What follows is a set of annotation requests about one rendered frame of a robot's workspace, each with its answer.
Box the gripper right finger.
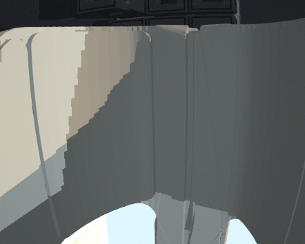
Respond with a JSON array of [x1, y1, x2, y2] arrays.
[[188, 18, 305, 244]]

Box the black server rack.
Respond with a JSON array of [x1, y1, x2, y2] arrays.
[[0, 0, 305, 32]]

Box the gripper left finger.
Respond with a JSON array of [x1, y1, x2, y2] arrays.
[[0, 25, 198, 244]]

